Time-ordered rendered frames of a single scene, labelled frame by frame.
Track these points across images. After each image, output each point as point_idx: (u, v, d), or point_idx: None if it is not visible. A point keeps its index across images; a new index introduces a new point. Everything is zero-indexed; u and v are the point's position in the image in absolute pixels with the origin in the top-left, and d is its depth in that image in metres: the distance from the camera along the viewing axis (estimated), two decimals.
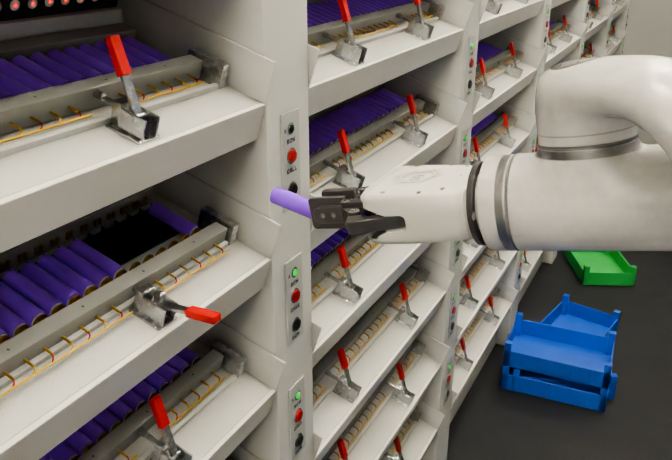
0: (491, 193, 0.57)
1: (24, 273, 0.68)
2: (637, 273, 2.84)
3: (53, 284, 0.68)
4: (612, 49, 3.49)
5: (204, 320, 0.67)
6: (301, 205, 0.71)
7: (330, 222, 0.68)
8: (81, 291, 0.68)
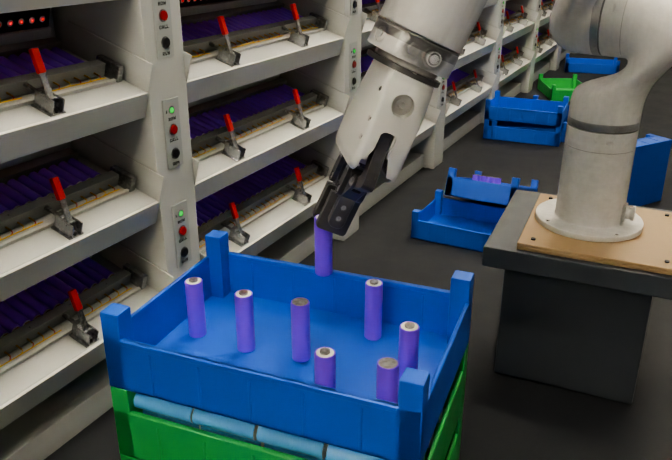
0: None
1: None
2: None
3: None
4: None
5: None
6: None
7: (328, 193, 0.72)
8: None
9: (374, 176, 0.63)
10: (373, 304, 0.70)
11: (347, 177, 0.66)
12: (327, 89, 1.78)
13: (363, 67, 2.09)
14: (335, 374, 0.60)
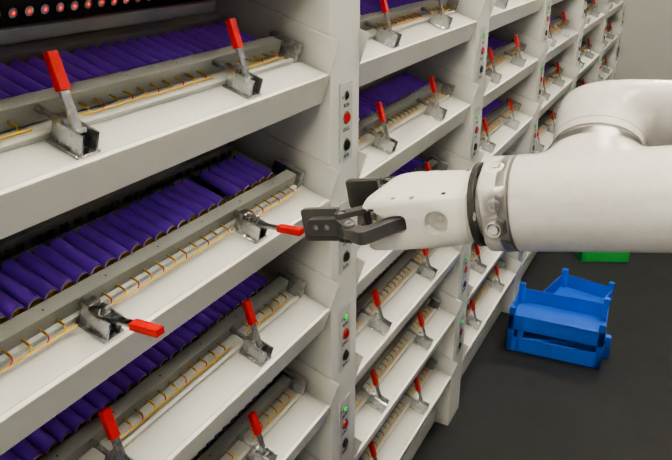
0: None
1: (154, 199, 0.90)
2: (631, 251, 3.06)
3: (177, 207, 0.90)
4: (609, 44, 3.71)
5: (291, 233, 0.89)
6: (245, 172, 1.03)
7: (372, 183, 0.73)
8: (197, 213, 0.91)
9: (374, 237, 0.60)
10: None
11: (358, 213, 0.63)
12: (307, 457, 1.28)
13: None
14: None
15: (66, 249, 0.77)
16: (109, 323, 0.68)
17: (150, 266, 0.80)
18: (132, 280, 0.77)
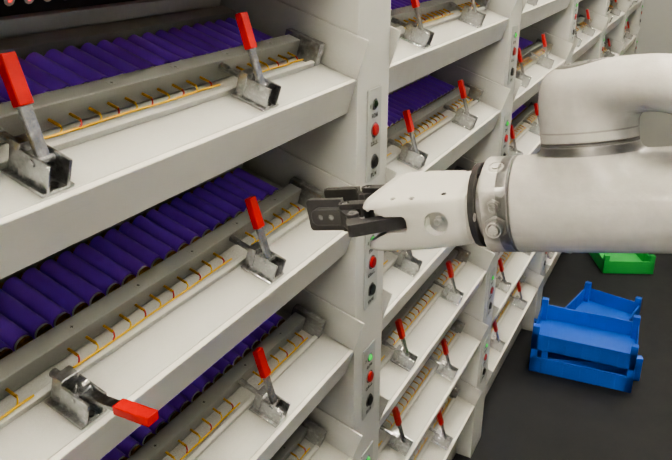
0: None
1: (137, 224, 0.75)
2: (655, 262, 2.90)
3: (164, 234, 0.75)
4: (628, 44, 3.56)
5: (255, 210, 0.74)
6: (247, 190, 0.88)
7: (351, 192, 0.72)
8: (188, 241, 0.75)
9: (363, 231, 0.62)
10: None
11: (356, 206, 0.65)
12: None
13: None
14: (218, 210, 0.83)
15: (23, 292, 0.62)
16: (87, 405, 0.53)
17: (129, 310, 0.65)
18: (119, 339, 0.62)
